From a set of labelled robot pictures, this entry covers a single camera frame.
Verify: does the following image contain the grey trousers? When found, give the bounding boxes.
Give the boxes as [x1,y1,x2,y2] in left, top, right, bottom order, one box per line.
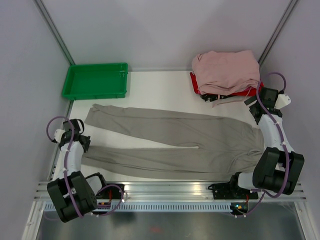
[82,104,265,182]

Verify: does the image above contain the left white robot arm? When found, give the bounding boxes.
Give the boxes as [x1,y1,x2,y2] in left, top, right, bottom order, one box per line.
[47,119,109,223]

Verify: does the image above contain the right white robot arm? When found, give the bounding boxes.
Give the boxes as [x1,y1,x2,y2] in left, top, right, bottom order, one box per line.
[227,87,305,198]

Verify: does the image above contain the pink folded trousers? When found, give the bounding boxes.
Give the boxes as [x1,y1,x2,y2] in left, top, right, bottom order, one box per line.
[191,50,260,96]

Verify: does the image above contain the red folded garment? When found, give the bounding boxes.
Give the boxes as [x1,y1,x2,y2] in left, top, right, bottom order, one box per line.
[189,72,256,97]

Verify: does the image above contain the dark patterned folded garment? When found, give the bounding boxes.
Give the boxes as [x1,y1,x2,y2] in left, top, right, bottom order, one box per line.
[200,94,233,103]

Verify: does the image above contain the green plastic tray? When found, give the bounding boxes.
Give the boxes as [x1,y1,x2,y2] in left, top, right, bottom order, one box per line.
[61,62,128,101]

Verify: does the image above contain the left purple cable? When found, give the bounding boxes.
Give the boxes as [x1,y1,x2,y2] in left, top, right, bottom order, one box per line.
[44,116,125,222]

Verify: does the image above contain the purple cable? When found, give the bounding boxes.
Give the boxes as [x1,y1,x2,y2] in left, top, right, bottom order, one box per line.
[44,116,125,222]
[234,72,291,220]

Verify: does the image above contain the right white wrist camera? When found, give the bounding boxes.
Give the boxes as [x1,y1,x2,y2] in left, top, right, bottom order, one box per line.
[274,94,292,110]

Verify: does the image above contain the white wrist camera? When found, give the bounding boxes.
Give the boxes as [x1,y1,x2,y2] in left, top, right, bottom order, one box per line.
[274,94,292,110]
[53,129,65,143]

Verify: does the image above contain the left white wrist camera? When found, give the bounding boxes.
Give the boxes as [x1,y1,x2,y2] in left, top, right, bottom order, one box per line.
[53,129,65,143]

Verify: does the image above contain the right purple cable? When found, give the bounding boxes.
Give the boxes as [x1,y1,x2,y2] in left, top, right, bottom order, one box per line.
[234,72,291,220]

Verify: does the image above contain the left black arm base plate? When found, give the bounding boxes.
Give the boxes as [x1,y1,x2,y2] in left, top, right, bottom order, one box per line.
[96,183,125,200]

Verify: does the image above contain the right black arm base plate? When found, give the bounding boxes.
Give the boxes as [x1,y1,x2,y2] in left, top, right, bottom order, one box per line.
[208,182,259,200]

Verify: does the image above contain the right aluminium frame post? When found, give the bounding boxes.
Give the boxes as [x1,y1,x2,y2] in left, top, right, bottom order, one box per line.
[258,0,300,67]

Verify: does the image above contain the aluminium frame post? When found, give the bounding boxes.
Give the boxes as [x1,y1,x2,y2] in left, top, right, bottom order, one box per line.
[33,0,75,66]
[258,0,300,67]

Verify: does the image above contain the aluminium mounting rail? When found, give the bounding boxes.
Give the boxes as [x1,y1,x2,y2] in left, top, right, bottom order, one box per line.
[33,181,307,202]

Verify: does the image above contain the slotted grey cable duct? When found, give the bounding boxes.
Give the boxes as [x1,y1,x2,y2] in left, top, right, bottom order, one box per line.
[43,202,247,213]

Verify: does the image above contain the left aluminium frame post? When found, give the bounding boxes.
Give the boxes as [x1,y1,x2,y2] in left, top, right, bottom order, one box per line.
[33,0,75,66]

